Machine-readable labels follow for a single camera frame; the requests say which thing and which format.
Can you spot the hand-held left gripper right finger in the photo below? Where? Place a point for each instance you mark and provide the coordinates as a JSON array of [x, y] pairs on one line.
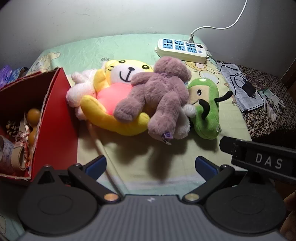
[[204, 166]]

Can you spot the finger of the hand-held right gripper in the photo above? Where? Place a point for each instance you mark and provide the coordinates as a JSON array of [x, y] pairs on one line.
[[226, 144]]

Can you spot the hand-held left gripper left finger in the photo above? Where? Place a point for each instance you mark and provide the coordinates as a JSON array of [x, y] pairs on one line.
[[97, 164]]

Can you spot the green bean plush toy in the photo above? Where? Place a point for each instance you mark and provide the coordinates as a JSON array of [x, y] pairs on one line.
[[208, 120]]

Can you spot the white rabbit plush toy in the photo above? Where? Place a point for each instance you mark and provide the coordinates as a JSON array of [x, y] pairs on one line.
[[182, 127]]

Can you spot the red cardboard box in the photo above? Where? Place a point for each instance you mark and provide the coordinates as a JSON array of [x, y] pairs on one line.
[[57, 115]]

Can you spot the yellow tiger plush toy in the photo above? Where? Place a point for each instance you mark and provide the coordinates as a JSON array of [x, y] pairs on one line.
[[111, 95]]

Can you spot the pale pink plush toy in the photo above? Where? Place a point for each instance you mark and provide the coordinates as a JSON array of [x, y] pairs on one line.
[[78, 92]]

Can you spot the mauve bear plush toy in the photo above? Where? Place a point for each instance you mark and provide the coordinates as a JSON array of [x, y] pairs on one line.
[[161, 92]]

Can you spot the person's right hand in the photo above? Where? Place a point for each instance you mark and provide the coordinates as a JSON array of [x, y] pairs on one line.
[[291, 220]]

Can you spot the brown patterned cloth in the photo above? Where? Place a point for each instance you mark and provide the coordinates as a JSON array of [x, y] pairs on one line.
[[266, 129]]

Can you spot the black charger on papers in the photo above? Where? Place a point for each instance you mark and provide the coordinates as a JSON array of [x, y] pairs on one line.
[[247, 102]]

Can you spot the white work glove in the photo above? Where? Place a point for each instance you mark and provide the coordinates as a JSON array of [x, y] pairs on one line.
[[271, 102]]

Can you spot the orange gourd ornament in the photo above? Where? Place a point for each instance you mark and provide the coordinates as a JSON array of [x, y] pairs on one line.
[[33, 114]]

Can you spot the beige tape roll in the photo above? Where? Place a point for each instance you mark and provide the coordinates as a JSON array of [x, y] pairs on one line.
[[14, 157]]

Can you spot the pinecone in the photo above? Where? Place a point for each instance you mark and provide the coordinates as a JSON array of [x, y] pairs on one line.
[[12, 128]]

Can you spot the purple packet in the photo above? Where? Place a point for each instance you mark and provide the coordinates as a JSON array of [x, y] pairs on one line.
[[5, 74]]

